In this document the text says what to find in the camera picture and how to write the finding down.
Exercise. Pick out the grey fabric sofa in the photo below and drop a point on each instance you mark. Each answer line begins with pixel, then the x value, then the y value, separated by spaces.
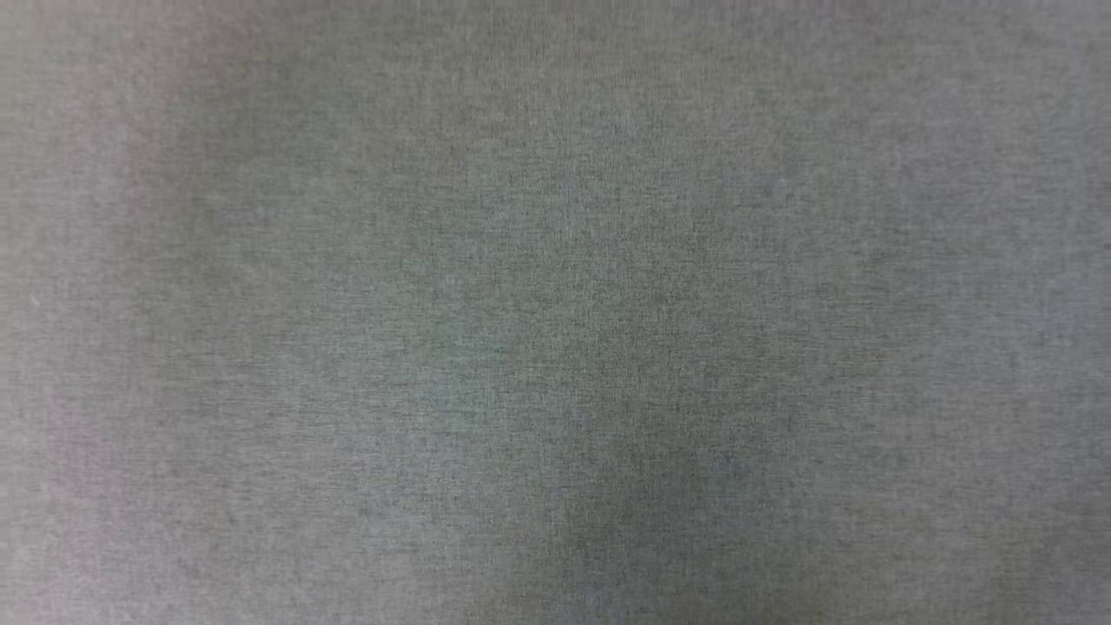
pixel 555 312

